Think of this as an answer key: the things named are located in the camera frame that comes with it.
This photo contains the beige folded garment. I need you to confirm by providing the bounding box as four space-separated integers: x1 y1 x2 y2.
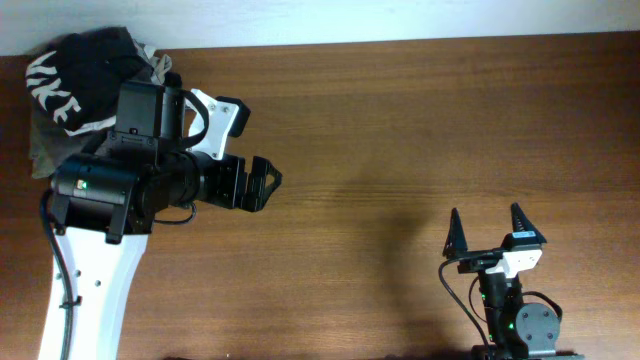
134 40 172 85

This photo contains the dark grey folded garment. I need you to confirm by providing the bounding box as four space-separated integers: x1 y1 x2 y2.
27 91 101 178

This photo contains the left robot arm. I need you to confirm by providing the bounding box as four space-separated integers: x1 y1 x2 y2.
39 81 282 359

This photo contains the white folded garment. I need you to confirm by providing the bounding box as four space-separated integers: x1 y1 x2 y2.
65 116 116 136

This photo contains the dark green t-shirt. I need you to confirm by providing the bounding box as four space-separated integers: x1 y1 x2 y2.
25 27 152 133

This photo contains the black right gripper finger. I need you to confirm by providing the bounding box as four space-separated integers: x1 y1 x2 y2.
442 208 468 259
510 203 547 244

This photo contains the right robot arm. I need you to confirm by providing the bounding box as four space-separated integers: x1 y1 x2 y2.
438 203 585 360

